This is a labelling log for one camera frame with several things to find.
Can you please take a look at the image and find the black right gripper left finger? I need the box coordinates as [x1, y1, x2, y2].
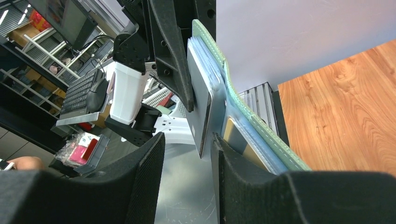
[0, 132, 165, 224]

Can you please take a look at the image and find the black computer mouse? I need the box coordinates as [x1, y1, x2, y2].
[86, 78, 108, 113]

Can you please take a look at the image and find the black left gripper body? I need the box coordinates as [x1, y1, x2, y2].
[113, 0, 154, 74]

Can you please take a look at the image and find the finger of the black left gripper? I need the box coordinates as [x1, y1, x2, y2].
[148, 0, 194, 112]
[174, 0, 216, 42]

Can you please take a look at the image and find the black keyboard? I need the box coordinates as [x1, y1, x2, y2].
[60, 69, 103, 119]

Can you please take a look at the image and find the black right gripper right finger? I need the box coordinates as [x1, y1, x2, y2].
[211, 133, 396, 224]

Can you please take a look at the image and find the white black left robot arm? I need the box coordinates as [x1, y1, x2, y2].
[105, 0, 216, 146]

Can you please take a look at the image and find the mint green leather card holder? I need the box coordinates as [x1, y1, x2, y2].
[192, 19, 311, 171]

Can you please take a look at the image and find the grey tray with pink items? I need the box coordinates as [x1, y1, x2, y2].
[49, 132, 110, 177]

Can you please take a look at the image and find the black computer monitor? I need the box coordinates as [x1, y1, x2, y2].
[29, 0, 97, 50]

